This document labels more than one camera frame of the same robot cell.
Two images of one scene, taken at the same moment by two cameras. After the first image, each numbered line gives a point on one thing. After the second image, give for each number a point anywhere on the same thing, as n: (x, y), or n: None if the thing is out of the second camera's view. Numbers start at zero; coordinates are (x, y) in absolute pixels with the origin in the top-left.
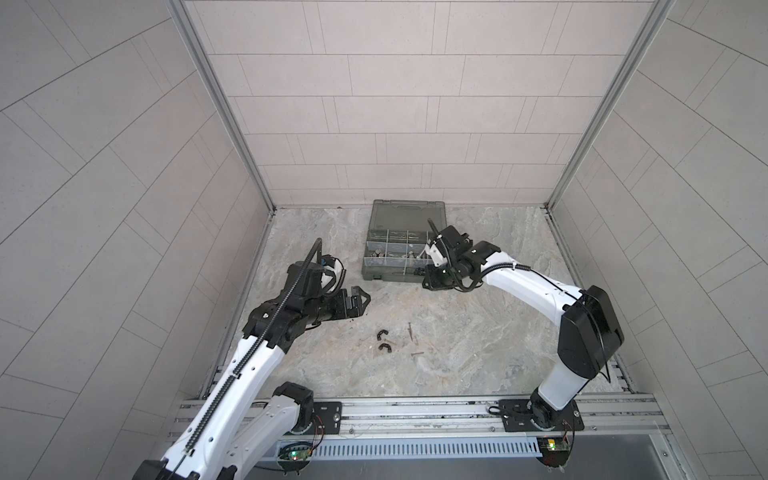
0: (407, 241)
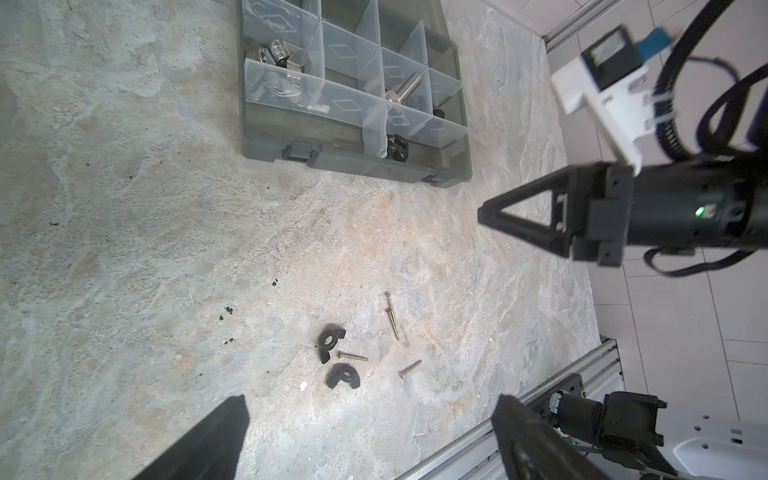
0: (370, 84)
